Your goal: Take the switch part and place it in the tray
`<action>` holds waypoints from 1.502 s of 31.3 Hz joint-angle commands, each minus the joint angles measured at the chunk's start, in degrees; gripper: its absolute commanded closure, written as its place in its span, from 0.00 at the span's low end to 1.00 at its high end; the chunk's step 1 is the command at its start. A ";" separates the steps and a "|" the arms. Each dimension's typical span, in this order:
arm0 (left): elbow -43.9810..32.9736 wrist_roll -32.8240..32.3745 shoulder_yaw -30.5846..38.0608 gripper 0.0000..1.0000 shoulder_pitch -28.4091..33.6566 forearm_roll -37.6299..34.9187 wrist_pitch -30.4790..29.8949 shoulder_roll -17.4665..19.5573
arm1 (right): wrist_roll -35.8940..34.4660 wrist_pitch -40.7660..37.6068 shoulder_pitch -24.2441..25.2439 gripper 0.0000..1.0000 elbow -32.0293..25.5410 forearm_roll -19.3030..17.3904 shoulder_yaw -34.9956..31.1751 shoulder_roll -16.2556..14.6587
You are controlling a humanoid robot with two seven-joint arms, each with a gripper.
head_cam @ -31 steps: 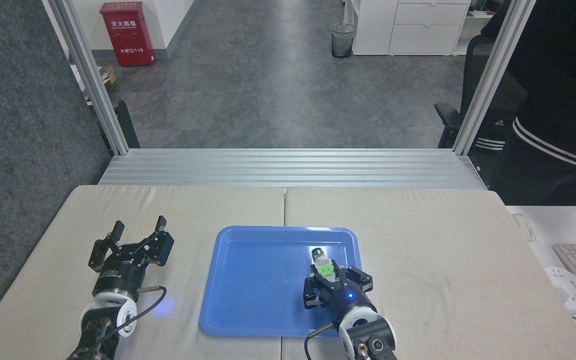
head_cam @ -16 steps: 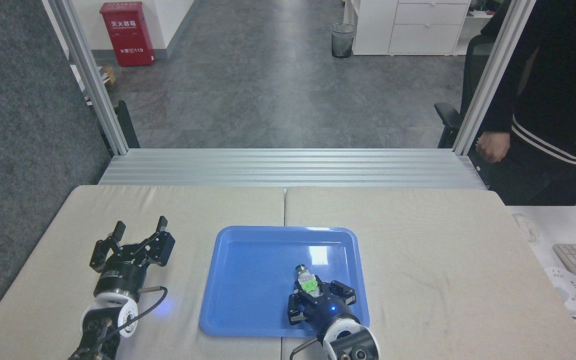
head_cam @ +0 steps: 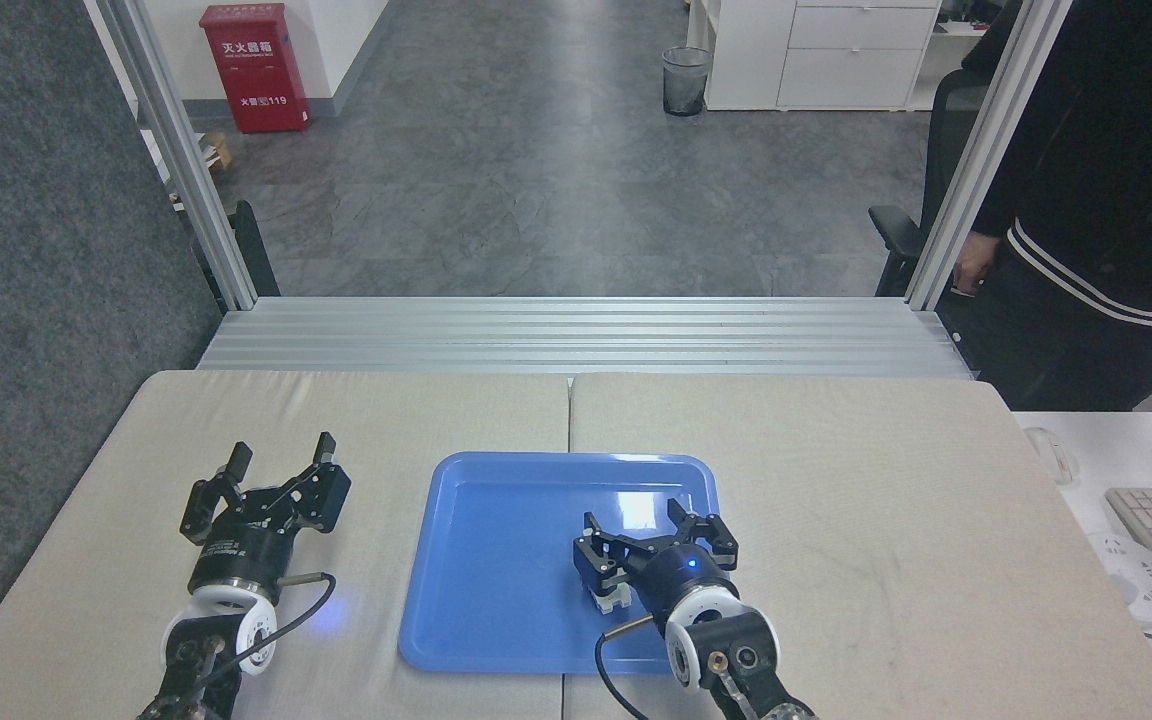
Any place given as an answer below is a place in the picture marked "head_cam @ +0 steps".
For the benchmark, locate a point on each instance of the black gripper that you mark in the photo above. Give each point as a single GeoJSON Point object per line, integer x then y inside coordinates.
{"type": "Point", "coordinates": [241, 560]}
{"type": "Point", "coordinates": [681, 575]}

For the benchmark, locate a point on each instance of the blue plastic tray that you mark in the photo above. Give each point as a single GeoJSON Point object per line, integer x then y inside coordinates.
{"type": "Point", "coordinates": [496, 560]}

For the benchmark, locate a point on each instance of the person's hand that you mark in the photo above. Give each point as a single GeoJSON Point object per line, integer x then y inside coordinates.
{"type": "Point", "coordinates": [976, 262]}

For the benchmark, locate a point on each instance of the beige table mat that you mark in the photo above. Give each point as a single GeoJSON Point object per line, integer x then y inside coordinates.
{"type": "Point", "coordinates": [886, 500]}
{"type": "Point", "coordinates": [366, 420]}

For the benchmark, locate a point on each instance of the grey felt partition panel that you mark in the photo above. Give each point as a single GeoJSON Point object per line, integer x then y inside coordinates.
{"type": "Point", "coordinates": [46, 300]}

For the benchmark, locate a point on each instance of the small wooden box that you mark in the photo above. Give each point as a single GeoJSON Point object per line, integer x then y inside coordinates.
{"type": "Point", "coordinates": [218, 150]}

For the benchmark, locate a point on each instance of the white computer mouse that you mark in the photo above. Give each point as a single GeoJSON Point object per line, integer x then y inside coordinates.
{"type": "Point", "coordinates": [1051, 455]}

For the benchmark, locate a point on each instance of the red fire extinguisher box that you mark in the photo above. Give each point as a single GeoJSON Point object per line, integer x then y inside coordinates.
{"type": "Point", "coordinates": [256, 65]}

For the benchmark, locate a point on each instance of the mesh waste bin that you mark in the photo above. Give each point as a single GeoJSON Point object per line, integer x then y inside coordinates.
{"type": "Point", "coordinates": [686, 82]}

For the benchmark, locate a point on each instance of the white side desk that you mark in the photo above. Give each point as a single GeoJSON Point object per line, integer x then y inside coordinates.
{"type": "Point", "coordinates": [1126, 450]}

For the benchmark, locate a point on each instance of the white power strip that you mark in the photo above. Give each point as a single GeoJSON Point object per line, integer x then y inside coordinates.
{"type": "Point", "coordinates": [1141, 580]}

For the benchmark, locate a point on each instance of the black office chair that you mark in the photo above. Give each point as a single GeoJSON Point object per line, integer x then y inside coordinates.
{"type": "Point", "coordinates": [946, 140]}

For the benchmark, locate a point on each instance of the white drawer cabinet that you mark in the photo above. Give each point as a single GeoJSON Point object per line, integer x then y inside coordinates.
{"type": "Point", "coordinates": [836, 55]}

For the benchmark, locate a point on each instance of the person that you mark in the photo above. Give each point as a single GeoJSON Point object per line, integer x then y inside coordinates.
{"type": "Point", "coordinates": [1116, 150]}

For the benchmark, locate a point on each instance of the silver aluminium rail bed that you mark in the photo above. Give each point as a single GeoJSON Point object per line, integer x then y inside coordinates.
{"type": "Point", "coordinates": [576, 335]}

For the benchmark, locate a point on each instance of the silver aluminium post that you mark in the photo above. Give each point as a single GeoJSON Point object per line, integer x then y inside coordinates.
{"type": "Point", "coordinates": [186, 170]}
{"type": "Point", "coordinates": [976, 170]}

